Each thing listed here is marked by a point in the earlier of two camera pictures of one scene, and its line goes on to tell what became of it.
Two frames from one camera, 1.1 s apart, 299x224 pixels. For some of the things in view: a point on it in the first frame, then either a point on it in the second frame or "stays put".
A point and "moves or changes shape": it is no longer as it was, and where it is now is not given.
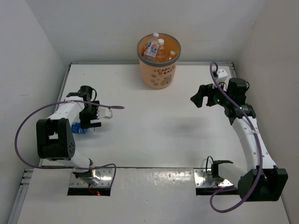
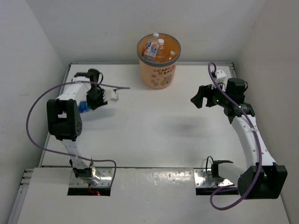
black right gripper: (204, 90) stays put
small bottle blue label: (76, 128) moves or changes shape
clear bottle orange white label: (150, 51) stays put
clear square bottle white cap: (160, 50) stays put
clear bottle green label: (172, 54) stays put
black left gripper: (85, 122) → (95, 103)
